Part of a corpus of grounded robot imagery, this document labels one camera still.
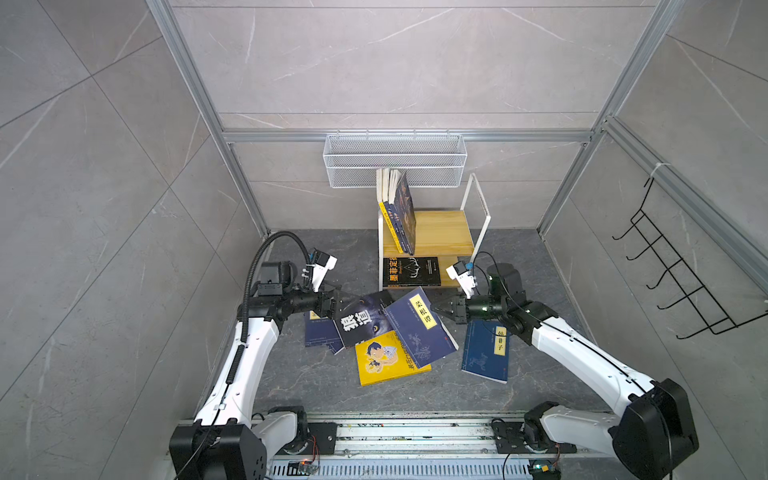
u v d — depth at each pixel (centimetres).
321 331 90
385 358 86
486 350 88
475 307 68
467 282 70
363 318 92
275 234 55
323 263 66
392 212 74
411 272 101
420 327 75
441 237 92
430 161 101
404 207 87
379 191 74
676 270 69
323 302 65
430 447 73
